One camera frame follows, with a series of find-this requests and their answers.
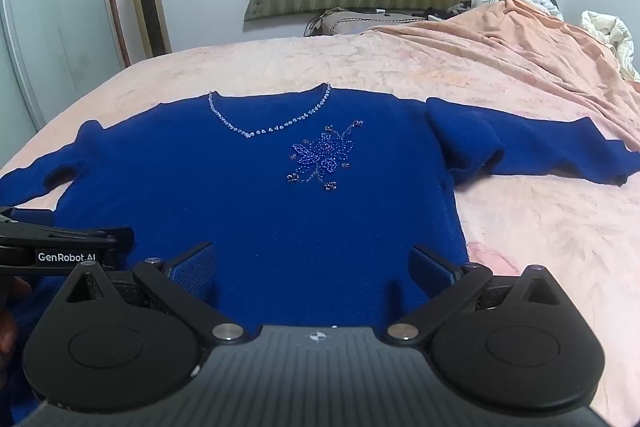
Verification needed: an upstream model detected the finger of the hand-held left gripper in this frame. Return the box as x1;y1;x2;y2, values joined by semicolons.
0;206;136;253

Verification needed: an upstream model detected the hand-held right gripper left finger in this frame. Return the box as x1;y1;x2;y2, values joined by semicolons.
62;242;252;349

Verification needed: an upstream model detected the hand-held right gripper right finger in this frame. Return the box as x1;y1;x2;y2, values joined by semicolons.
386;245;564;349

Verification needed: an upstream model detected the blue beaded sweater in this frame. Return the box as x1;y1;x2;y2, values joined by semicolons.
0;83;640;413

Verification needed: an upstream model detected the person's left hand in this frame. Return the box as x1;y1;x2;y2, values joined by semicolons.
0;278;32;373

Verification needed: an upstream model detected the pink bed sheet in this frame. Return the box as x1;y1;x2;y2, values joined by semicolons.
0;27;640;427

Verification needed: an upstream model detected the flower print wardrobe door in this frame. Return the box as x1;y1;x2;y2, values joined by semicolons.
0;0;132;132

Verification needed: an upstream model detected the peach blanket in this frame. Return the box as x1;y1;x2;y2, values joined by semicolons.
385;0;640;158

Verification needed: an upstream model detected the dark clothing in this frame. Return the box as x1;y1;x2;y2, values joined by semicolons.
425;3;476;20

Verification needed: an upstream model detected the white quilt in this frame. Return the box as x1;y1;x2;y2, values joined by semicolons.
580;10;640;82

